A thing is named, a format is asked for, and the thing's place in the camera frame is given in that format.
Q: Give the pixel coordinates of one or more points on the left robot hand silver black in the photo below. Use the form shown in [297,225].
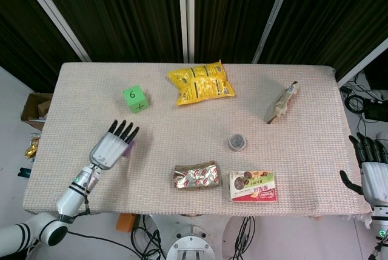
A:
[107,151]

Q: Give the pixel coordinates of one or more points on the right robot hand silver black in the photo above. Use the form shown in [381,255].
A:
[376,181]

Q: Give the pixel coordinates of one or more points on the purple object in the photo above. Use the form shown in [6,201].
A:
[128,149]

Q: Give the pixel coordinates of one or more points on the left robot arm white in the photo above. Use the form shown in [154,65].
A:
[71,196]

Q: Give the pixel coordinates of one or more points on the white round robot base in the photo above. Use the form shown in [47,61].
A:
[191,245]

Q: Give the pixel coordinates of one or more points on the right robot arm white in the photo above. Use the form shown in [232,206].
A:
[380,223]

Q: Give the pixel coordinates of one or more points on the green foam number cube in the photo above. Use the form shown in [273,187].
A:
[135,98]

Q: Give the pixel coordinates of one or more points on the black electronic box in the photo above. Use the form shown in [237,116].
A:
[377,110]

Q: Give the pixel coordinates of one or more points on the orange box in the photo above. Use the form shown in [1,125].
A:
[125,223]

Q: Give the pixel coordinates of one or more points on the gold foil wrapper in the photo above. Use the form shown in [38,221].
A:
[31,149]

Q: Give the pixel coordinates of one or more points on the pink white woven tablecloth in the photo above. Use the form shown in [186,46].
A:
[188,132]

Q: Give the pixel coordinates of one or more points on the brown cardboard box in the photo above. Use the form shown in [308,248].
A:
[34,110]

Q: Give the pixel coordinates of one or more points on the small black teal clip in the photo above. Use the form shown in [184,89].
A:
[24,172]

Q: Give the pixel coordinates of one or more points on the gold foil red-logo package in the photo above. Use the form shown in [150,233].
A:
[197,176]

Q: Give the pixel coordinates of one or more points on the yellow snack bag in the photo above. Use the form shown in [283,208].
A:
[201,85]

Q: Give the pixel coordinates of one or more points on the brown beige snack pouch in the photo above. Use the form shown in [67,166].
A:
[283,102]

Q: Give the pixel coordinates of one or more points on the red green wafer box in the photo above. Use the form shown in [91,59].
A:
[253,187]

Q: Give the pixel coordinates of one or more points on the white partition frame post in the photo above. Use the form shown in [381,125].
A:
[53,14]
[276,14]
[186,14]
[362,63]

